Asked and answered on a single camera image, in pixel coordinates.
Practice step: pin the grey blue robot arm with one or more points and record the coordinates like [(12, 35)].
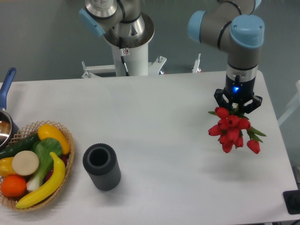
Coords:
[(231, 28)]

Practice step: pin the red tulip bouquet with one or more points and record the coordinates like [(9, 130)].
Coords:
[(229, 130)]

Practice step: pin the green cucumber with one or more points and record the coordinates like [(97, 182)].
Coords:
[(21, 145)]

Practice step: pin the blue handled saucepan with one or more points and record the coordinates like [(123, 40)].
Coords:
[(7, 126)]

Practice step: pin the yellow lemon squash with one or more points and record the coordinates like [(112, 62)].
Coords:
[(50, 131)]

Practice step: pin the green bok choy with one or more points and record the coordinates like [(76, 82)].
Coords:
[(43, 149)]

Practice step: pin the yellow bell pepper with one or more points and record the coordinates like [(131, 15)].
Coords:
[(6, 168)]

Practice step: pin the black device at edge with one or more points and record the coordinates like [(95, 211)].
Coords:
[(292, 201)]

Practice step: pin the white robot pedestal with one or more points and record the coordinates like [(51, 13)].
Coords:
[(129, 45)]

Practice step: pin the yellow banana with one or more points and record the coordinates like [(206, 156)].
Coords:
[(48, 188)]

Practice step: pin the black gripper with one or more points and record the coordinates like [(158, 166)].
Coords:
[(237, 91)]

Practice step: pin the dark grey ribbed vase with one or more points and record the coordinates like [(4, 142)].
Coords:
[(101, 164)]

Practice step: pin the red fruit in basket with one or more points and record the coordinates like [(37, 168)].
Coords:
[(64, 158)]

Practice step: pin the orange fruit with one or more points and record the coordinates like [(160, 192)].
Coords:
[(13, 186)]

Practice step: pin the beige round disc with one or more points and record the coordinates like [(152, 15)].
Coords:
[(25, 163)]

